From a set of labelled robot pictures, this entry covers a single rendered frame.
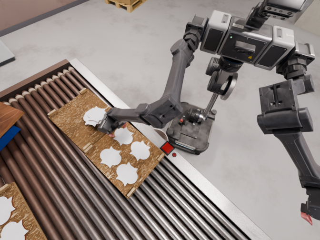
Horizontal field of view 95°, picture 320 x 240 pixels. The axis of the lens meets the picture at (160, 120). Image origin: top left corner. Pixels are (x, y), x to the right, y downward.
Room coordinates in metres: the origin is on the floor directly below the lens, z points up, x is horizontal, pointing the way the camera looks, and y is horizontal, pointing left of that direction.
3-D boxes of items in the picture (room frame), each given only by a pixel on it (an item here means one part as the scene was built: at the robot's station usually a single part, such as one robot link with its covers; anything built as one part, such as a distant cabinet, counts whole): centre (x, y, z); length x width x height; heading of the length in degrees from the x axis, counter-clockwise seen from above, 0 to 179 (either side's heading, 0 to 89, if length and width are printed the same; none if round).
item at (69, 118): (0.47, 0.55, 0.93); 0.41 x 0.35 x 0.02; 57
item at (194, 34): (0.71, -0.11, 1.45); 0.09 x 0.08 x 0.12; 75
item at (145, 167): (0.23, 0.20, 0.93); 0.41 x 0.35 x 0.02; 55
